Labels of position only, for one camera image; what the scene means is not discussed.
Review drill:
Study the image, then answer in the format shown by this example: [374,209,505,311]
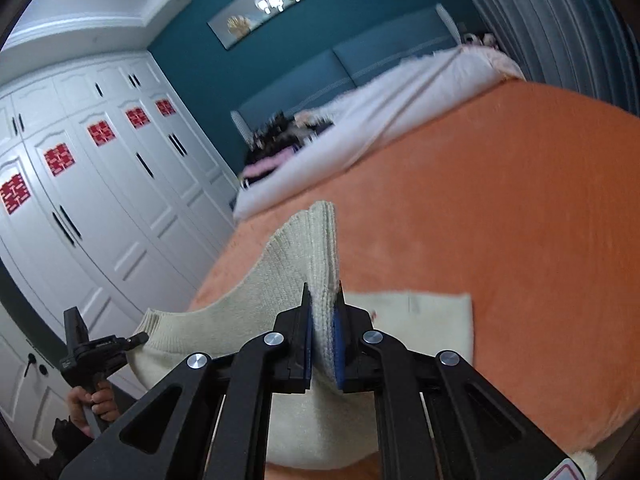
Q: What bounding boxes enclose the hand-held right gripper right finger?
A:
[332,282,583,480]

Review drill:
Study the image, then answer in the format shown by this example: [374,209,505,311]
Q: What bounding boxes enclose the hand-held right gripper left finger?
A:
[57,282,315,480]

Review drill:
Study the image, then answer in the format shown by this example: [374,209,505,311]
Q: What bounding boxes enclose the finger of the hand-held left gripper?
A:
[102,331,149,357]

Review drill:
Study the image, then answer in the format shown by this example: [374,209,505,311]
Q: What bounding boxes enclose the cream knit sweater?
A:
[125,201,474,467]

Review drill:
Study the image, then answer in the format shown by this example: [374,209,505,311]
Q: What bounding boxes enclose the person's left forearm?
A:
[40,417,101,480]

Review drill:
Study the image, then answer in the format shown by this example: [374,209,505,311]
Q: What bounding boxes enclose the pile of dark clothes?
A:
[237,110,336,192]

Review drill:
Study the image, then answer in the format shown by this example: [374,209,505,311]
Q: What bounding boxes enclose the person's left hand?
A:
[67,380,120,428]

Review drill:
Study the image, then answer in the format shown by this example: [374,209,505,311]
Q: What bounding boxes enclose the white door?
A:
[0,305,143,463]

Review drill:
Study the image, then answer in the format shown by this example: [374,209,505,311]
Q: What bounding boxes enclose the white wardrobe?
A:
[0,50,240,361]

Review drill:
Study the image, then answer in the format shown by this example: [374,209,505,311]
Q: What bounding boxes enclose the orange bed blanket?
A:
[187,80,640,480]

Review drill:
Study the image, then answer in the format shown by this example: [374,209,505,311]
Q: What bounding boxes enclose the white duvet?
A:
[232,45,526,221]

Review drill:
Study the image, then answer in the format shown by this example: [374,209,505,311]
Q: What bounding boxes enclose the white fluffy cloth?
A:
[570,450,599,480]

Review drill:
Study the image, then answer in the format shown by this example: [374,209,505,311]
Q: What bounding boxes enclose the blue padded headboard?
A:
[230,4,461,147]

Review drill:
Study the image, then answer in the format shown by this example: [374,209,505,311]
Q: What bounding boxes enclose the pale pink cloth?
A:
[460,45,527,82]

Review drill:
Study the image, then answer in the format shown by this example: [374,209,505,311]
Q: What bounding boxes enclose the plush toys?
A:
[460,31,501,52]

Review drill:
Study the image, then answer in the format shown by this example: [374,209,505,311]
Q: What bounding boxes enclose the grey curtain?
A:
[442,0,632,112]

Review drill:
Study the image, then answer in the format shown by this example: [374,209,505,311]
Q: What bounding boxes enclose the framed wall picture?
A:
[207,0,376,52]

